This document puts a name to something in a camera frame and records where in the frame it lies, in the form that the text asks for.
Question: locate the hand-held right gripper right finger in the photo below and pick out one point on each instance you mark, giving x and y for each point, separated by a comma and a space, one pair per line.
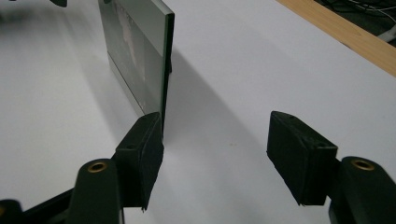
295, 158

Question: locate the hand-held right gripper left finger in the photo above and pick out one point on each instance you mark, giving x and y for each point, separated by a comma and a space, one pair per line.
140, 161

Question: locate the rectangular mirror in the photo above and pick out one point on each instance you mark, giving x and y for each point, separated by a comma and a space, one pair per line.
137, 56

